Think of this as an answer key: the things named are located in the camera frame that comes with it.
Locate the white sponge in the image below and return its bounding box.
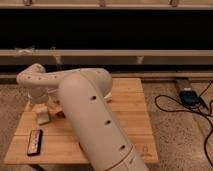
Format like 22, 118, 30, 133
36, 106, 50, 125

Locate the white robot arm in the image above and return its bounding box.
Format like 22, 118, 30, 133
16, 64, 149, 171

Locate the small brown object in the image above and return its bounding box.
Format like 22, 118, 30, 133
56, 111, 65, 118

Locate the black rectangular box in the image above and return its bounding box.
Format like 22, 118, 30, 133
27, 129, 43, 156

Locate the wooden board table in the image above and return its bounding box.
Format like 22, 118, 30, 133
4, 78, 158, 164

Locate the blue power adapter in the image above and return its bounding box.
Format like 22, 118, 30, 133
179, 88, 200, 106

